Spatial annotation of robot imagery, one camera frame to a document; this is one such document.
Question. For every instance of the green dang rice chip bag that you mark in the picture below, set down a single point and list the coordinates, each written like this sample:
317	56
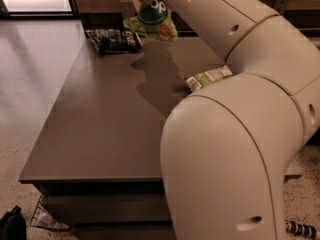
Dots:
153	20

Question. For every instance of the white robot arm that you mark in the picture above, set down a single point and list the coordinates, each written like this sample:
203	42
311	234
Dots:
226	147

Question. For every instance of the green snack bag with label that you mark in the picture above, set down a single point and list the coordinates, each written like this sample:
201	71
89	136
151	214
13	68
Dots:
200	80

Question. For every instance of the blue chip bag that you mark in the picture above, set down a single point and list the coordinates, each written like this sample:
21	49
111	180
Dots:
114	41

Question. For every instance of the black bag on floor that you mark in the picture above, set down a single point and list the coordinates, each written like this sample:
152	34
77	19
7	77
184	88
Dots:
13	225

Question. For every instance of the grey drawer cabinet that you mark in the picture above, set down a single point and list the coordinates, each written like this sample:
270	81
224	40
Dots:
97	159

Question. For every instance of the black white striped power strip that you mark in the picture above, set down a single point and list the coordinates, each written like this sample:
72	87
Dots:
302	230

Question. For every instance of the left metal wall bracket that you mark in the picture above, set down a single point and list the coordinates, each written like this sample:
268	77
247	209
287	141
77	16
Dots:
127	11

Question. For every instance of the metal wall bracket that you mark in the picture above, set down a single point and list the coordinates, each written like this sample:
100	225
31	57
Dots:
280	5
127	11

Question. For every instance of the wire basket on floor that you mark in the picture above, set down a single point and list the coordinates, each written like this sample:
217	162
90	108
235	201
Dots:
42	219

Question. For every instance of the right metal wall bracket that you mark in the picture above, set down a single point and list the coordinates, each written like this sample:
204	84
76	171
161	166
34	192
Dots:
280	5

